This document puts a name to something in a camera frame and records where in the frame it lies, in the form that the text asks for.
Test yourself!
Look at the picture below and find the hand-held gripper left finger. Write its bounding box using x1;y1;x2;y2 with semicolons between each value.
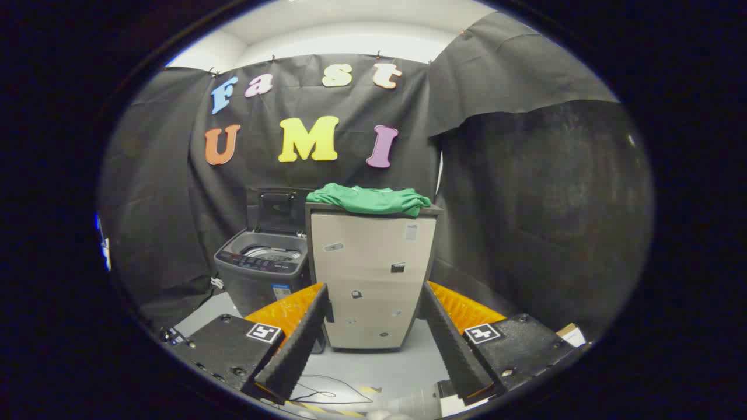
163;283;330;405

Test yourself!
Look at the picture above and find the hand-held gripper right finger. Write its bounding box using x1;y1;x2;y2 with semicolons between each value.
420;281;587;407

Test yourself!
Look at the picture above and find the grey washing machine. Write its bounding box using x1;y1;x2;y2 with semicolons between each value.
214;229;310;319

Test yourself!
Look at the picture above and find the dark washing machine lid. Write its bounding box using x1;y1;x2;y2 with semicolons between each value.
256;190;311;237

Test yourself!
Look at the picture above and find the green polo shirt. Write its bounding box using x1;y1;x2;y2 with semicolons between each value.
306;183;432;218

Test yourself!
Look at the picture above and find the beige cabinet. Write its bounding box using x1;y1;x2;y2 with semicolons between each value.
305;201;442;352

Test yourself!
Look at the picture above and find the cardboard piece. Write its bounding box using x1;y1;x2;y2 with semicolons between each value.
557;324;586;348

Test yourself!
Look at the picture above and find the black backdrop cloth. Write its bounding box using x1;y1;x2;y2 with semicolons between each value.
99;12;654;339

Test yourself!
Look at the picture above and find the thin black cable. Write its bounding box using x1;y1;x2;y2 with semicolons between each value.
291;375;375;405

